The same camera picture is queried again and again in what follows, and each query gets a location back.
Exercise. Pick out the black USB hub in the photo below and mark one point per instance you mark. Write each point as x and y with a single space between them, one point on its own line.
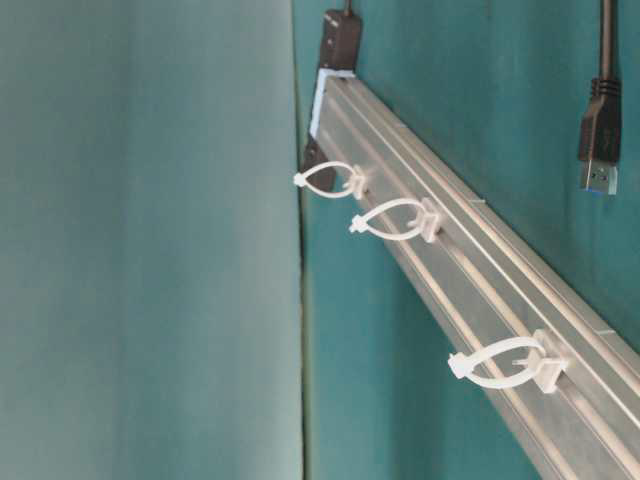
338 56

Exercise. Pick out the aluminium extrusion rail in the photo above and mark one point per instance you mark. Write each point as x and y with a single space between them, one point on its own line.
565 382

